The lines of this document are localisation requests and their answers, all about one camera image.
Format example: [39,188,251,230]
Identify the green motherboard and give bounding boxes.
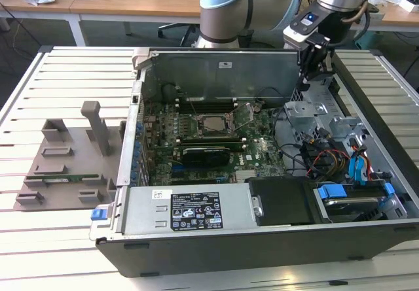
[143,99,289,186]

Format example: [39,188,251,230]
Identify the metal socket cover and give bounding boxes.
[228,102,261,132]

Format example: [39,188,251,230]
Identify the black RAM slot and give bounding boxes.
[175,103,238,110]
[175,143,248,151]
[175,97,238,104]
[175,136,248,143]

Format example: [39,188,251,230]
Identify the silver chipset heatsink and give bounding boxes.
[235,170,256,182]

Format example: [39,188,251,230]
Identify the black graphics card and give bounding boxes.
[181,145,232,167]

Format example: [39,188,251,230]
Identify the grey parts rack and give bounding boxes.
[14,100,127,212]

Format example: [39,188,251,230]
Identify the silver power supply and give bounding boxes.
[122,186,259,236]

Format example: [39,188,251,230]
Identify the office chair base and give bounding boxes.
[158,22,201,47]

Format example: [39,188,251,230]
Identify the black open PC case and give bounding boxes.
[88,46,419,278]

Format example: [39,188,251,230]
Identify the silver metal drive cage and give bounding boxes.
[283,62,369,148]

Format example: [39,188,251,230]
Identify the light wooden desk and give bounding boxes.
[0,0,419,46]

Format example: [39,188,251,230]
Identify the silver CPU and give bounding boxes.
[203,116,227,133]

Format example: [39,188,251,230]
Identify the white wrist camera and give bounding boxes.
[282,9,321,45]

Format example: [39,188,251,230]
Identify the hard disk in blue carrier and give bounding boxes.
[312,181,399,223]

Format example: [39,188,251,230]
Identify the blue flat data wire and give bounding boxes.
[347,155,370,187]

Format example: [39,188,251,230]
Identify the black plastic shroud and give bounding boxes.
[245,177,318,226]

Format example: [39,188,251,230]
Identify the blue plastic case latch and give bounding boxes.
[90,207,109,222]

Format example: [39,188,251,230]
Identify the white cardboard box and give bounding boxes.
[384,0,419,12]

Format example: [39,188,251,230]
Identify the green RAM stick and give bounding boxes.
[26,173,99,182]

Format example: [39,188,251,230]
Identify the CPU socket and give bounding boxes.
[195,113,235,138]

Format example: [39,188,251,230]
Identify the red flat data wire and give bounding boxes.
[352,142,376,182]

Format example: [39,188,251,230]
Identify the pale teal box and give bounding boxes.
[354,29,384,52]

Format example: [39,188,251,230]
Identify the yellow black power wires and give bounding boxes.
[302,130,353,177]

